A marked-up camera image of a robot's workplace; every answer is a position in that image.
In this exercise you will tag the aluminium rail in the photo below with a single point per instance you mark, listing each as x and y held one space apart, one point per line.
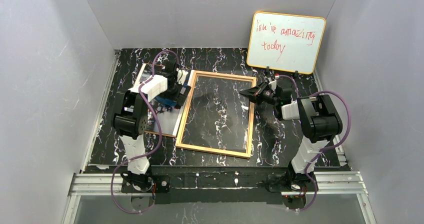
104 184

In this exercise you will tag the wooden picture frame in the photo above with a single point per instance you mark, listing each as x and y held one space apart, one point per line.
185 116

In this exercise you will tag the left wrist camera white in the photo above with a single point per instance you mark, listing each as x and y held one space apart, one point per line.
182 76

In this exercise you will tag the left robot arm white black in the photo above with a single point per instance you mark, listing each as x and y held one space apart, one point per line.
130 118

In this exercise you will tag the whiteboard with orange rim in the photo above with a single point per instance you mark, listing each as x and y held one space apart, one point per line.
285 42

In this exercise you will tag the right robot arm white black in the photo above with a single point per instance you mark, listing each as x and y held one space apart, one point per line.
319 120

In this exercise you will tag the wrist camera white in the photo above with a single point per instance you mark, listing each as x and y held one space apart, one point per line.
182 76
272 83

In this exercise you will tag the printed photo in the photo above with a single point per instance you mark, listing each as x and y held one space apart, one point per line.
169 117

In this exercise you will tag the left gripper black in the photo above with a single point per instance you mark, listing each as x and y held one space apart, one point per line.
180 94

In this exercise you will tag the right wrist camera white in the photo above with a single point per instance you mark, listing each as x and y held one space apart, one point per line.
272 83

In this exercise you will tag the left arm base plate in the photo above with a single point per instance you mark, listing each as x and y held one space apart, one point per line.
145 183

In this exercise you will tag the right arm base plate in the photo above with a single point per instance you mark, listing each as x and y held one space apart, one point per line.
278 183

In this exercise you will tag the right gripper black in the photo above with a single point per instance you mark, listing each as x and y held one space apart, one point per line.
263 94

